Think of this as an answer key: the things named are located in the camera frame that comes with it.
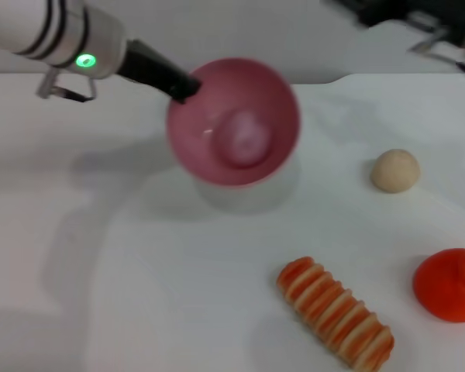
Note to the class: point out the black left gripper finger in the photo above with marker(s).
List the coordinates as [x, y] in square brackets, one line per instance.
[186, 89]

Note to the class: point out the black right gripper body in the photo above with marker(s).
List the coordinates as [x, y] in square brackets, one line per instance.
[391, 11]

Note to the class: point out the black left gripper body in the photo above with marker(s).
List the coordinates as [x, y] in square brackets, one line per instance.
[147, 66]

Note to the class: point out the pink plastic bowl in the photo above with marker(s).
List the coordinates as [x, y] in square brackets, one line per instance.
[252, 93]

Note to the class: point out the pink toy peach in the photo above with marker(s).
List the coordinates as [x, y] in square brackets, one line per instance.
[242, 139]

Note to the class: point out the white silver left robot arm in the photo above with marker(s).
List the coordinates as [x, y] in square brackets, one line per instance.
[42, 27]

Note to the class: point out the beige round toy bun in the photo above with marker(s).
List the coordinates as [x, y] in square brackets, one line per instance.
[395, 170]

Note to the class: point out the orange striped toy bread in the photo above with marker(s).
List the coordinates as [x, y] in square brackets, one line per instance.
[333, 314]

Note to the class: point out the red orange toy tomato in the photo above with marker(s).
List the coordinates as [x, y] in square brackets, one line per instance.
[447, 286]

